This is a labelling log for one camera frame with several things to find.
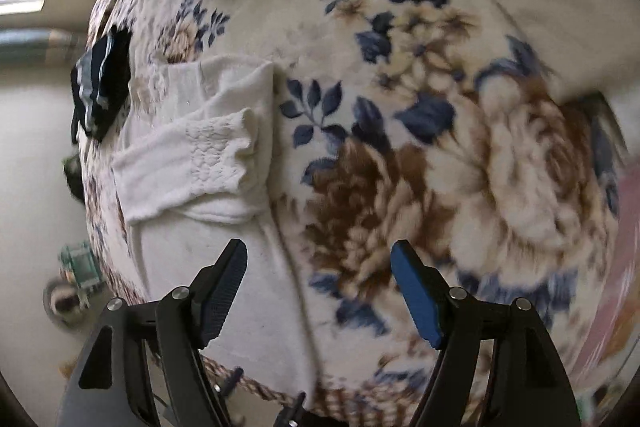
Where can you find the black striped garment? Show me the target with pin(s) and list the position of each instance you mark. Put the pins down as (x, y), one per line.
(100, 82)

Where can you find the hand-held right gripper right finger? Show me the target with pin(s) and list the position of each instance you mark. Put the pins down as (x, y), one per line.
(416, 297)

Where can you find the round metal bowl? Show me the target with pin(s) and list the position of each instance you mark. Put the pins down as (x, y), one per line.
(64, 302)

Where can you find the floral plush blanket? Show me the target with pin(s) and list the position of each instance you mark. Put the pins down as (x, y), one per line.
(400, 147)

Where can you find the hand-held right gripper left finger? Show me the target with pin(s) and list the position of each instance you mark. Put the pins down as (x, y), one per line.
(223, 302)

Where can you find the cream white cloth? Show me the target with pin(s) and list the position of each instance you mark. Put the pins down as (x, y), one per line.
(555, 22)

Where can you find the white smocked-cuff top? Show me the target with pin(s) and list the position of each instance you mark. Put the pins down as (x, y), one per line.
(210, 167)

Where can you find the green and white box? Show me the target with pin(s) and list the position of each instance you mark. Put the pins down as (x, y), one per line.
(79, 264)

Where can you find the pink printed cloth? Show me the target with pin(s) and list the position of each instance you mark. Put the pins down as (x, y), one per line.
(607, 307)

